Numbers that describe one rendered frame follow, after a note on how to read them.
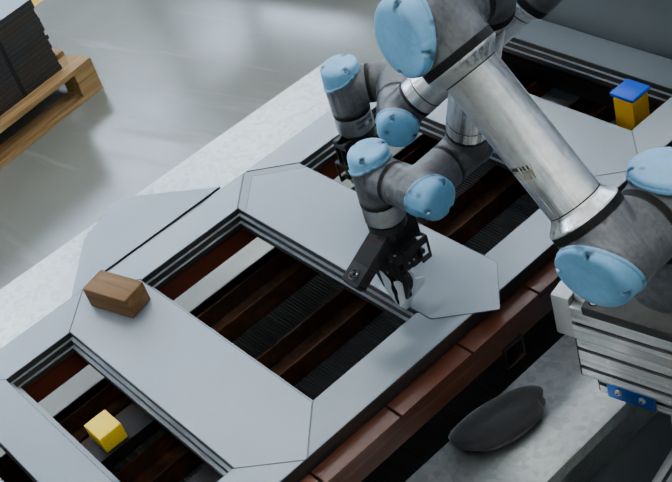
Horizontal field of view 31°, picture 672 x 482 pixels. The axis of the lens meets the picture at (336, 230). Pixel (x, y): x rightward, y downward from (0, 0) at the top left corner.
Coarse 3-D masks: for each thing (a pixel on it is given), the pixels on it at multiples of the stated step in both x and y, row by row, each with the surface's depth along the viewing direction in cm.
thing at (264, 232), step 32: (544, 64) 278; (576, 64) 271; (320, 160) 269; (224, 224) 258; (256, 224) 256; (192, 256) 255; (320, 256) 240; (544, 256) 226; (160, 288) 251; (352, 288) 234; (512, 288) 222; (480, 320) 219; (64, 352) 241; (128, 384) 228; (288, 384) 217; (160, 416) 220; (192, 448) 213; (320, 448) 203; (32, 480) 218; (288, 480) 200
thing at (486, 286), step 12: (480, 276) 224; (492, 276) 223; (468, 288) 222; (480, 288) 222; (492, 288) 221; (456, 300) 221; (468, 300) 220; (480, 300) 219; (444, 312) 219; (456, 312) 218; (468, 312) 218
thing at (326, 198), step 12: (324, 192) 256; (336, 192) 255; (348, 192) 254; (300, 204) 255; (312, 204) 254; (324, 204) 253; (336, 204) 252; (288, 216) 253; (300, 216) 252; (312, 216) 251; (276, 228) 251; (288, 228) 250; (300, 228) 248
